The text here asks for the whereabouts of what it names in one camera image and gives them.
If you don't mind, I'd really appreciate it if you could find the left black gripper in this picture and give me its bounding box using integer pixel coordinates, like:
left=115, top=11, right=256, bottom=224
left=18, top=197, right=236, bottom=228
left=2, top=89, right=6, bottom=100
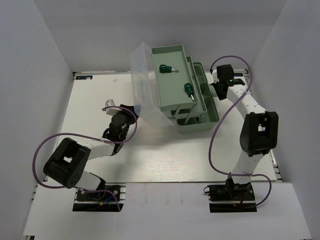
left=115, top=103, right=142, bottom=140

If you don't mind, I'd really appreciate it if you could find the green stubby screwdriver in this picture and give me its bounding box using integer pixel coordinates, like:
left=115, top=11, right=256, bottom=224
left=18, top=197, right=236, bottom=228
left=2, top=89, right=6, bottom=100
left=159, top=64, right=179, bottom=74
left=184, top=82, right=195, bottom=102

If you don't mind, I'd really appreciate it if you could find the green plastic toolbox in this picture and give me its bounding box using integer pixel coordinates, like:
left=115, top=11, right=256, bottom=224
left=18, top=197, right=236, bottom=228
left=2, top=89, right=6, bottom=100
left=130, top=42, right=220, bottom=133

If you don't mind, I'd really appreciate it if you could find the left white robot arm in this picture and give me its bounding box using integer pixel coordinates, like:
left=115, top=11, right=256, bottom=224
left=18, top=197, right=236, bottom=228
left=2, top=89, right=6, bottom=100
left=38, top=104, right=139, bottom=200

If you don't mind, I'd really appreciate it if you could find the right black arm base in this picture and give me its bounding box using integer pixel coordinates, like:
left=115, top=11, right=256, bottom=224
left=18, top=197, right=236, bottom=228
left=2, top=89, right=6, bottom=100
left=203, top=178, right=257, bottom=213

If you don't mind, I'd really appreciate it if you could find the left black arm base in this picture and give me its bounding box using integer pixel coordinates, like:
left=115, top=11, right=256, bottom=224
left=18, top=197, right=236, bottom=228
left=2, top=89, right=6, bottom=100
left=72, top=184, right=126, bottom=213

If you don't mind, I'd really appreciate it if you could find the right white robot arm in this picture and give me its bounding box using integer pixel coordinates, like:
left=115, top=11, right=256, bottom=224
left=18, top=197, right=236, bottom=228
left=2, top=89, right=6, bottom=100
left=212, top=64, right=279, bottom=200

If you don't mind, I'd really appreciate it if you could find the right blue label sticker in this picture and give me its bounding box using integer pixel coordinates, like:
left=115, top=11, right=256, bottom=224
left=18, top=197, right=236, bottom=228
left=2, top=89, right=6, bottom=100
left=233, top=72, right=244, bottom=77

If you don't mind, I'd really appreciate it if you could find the blue label sticker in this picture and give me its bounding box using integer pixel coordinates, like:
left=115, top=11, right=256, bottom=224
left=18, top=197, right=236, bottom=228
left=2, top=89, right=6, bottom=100
left=233, top=72, right=244, bottom=77
left=75, top=75, right=93, bottom=80

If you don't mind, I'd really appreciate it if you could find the left blue label sticker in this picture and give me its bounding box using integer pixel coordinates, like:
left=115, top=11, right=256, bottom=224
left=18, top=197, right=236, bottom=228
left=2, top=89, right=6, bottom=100
left=75, top=75, right=93, bottom=80

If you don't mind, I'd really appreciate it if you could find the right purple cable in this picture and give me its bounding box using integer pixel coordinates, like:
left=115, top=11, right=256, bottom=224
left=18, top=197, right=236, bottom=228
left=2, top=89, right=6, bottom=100
left=208, top=55, right=273, bottom=207

